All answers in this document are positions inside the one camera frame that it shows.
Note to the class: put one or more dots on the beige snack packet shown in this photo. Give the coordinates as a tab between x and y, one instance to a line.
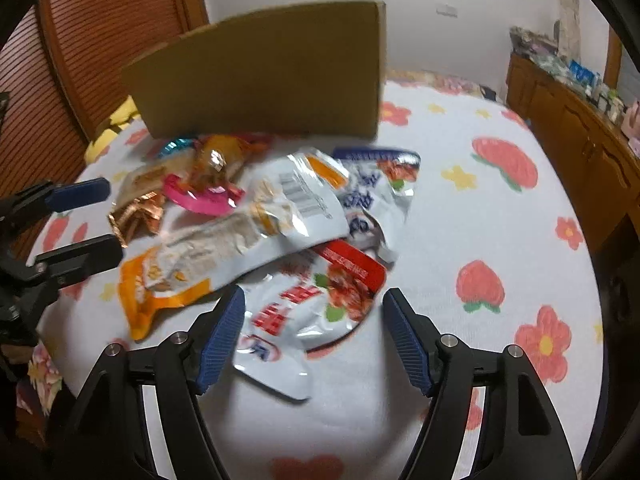
150	175

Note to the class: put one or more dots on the pale window curtain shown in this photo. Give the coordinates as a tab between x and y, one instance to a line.
567	10

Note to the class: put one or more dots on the copper foil snack packet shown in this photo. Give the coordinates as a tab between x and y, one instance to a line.
135	217

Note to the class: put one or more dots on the pink bottle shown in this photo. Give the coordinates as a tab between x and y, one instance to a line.
632	120

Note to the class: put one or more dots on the long wooden cabinet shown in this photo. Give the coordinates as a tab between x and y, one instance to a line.
575	125

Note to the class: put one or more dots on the pile of folded cloths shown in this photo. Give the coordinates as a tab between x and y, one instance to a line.
530	42

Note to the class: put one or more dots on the dark flowered cloth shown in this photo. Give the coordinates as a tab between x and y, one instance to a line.
42	385

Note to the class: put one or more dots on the shiny blue snack packet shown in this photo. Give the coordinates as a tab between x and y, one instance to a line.
176	146

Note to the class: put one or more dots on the pink snack packet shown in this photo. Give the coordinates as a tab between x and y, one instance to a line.
200	202

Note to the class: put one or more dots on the row of small bottles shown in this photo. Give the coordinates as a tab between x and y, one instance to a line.
605	97

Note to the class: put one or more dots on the white blue snack packet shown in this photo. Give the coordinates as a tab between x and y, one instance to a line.
370	195

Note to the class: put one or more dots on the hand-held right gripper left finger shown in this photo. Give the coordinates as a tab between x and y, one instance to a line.
220	345

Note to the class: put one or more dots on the blue printed box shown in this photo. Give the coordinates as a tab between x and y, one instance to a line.
582	72

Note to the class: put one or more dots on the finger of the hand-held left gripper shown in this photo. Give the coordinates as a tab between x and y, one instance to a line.
80	193
85	257

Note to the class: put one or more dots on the brown cardboard box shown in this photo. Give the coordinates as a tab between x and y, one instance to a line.
260	75

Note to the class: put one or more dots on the yellow plush toy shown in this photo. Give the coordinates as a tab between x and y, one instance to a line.
112	127

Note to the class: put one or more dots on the white wall switch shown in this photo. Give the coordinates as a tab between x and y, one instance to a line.
446	10

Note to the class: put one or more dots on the clear orange snack packet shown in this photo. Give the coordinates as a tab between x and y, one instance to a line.
220	157

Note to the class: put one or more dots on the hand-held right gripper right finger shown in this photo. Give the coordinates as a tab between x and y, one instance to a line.
407	347

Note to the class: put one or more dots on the patterned floral quilt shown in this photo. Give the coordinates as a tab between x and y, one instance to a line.
440	82

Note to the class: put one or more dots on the white red snack packet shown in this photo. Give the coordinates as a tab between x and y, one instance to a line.
295	310

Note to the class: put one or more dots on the white orange snack packet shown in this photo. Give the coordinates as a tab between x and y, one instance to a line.
215	250

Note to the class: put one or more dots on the louvered wooden wardrobe door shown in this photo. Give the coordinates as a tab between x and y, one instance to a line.
75	60

